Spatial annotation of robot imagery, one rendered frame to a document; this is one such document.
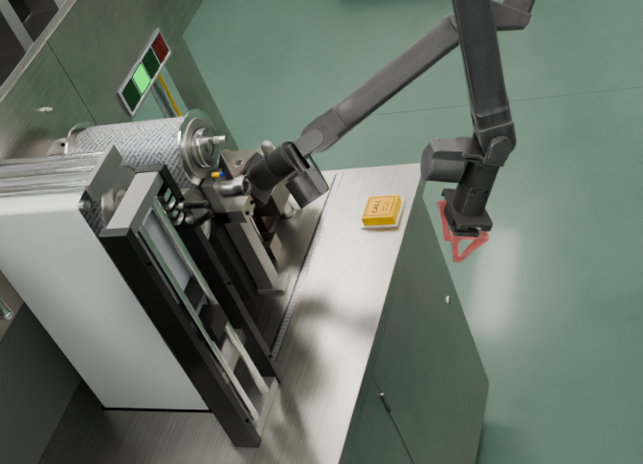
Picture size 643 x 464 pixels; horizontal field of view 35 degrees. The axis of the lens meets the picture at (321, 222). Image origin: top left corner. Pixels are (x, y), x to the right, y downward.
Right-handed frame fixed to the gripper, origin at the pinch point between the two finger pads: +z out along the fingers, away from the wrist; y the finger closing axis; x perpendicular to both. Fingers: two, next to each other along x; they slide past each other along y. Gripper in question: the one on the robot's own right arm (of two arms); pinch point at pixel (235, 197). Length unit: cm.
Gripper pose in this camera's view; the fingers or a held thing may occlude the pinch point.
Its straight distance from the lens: 211.8
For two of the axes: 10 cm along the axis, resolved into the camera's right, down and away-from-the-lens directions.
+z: -6.2, 4.1, 6.7
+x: -7.5, -5.8, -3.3
